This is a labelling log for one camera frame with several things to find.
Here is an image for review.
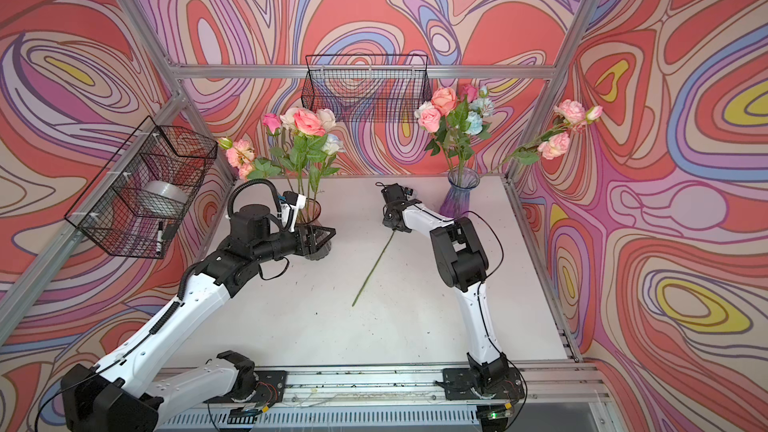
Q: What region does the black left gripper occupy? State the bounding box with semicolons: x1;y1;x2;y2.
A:
250;224;335;267

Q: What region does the red rimmed glass vase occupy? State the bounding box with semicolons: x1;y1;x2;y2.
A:
296;198;332;261

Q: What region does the purple blue glass vase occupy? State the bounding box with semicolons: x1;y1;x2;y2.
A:
439;167;480;219

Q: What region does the pale cream rose stem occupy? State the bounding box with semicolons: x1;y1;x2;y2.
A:
351;230;395;308

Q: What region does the light pink rose stem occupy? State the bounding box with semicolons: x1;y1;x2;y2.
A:
414;102;456;173

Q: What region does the red pink rose stem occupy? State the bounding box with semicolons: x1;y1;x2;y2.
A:
294;108;326;194

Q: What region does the salmon pink rose stem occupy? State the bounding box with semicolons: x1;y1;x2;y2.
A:
431;87;467;172

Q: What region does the pink spray rose bunch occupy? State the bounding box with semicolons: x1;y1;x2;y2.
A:
217;137;286;184

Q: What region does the magenta rose stem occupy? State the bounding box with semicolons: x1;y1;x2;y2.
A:
262;114;303;192

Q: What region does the light blue flower stem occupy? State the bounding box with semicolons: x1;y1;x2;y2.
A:
457;87;495;163

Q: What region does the hot pink rose stem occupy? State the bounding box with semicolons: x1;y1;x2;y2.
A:
460;83;479;103

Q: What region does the pale pink rose bunch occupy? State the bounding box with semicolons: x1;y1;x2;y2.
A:
489;99;604;173

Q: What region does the white rose stem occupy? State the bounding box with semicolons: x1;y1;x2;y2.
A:
314;109;342;196

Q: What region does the cream peach rose stem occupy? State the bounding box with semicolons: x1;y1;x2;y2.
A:
279;107;303;192

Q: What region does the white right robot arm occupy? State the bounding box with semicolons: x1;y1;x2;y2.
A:
377;183;526;404

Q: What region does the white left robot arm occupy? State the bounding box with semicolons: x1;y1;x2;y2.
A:
60;179;336;431

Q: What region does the silver tape roll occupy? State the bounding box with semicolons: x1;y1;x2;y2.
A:
143;180;188;203

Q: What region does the black marker pen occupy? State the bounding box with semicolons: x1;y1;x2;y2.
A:
155;221;164;257

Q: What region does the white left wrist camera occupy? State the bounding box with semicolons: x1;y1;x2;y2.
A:
279;190;307;232

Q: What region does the black wire basket back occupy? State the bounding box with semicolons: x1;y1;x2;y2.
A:
301;53;432;124

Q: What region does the black wire basket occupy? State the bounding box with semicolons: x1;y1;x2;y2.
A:
301;53;432;124
64;117;217;259

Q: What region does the black wire basket left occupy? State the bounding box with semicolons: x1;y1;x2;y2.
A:
64;117;217;259

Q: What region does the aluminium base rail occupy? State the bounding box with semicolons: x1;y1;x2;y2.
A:
157;362;626;431

